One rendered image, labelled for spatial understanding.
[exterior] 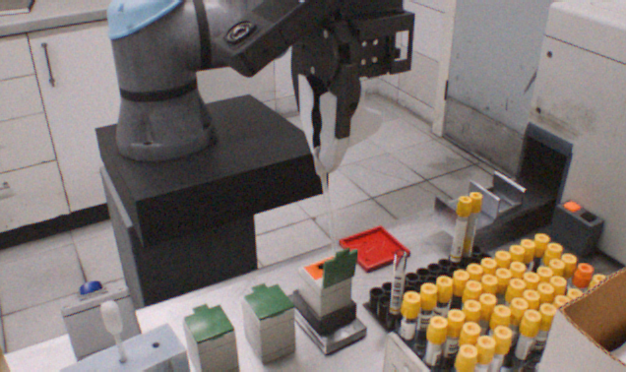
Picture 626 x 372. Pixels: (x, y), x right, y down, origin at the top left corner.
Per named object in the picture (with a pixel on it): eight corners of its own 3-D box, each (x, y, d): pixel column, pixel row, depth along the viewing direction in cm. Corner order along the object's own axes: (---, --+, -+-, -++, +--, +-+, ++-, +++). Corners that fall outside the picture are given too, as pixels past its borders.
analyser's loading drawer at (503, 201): (533, 182, 86) (540, 153, 84) (567, 203, 82) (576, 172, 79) (432, 220, 78) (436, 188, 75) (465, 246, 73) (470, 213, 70)
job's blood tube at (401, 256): (395, 317, 64) (403, 248, 59) (402, 325, 63) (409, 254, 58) (385, 322, 64) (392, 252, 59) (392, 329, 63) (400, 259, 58)
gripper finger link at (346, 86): (360, 142, 49) (362, 42, 45) (345, 146, 49) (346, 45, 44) (330, 123, 53) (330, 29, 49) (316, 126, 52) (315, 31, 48)
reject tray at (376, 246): (380, 229, 80) (380, 224, 79) (409, 256, 75) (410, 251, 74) (339, 244, 77) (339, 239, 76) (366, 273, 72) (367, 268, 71)
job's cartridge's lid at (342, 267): (356, 241, 57) (359, 244, 57) (351, 274, 60) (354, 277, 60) (323, 254, 55) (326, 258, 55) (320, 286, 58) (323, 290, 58)
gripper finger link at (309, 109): (365, 156, 57) (371, 69, 53) (315, 171, 55) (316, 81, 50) (347, 144, 60) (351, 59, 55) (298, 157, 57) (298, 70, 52)
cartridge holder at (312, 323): (323, 289, 69) (323, 267, 67) (366, 336, 63) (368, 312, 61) (283, 306, 67) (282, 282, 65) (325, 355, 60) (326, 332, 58)
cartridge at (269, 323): (277, 323, 64) (275, 278, 61) (296, 350, 61) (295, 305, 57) (244, 336, 63) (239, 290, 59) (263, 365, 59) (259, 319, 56)
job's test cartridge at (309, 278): (328, 293, 66) (329, 250, 63) (351, 318, 63) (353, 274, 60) (297, 306, 65) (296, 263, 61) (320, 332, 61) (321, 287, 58)
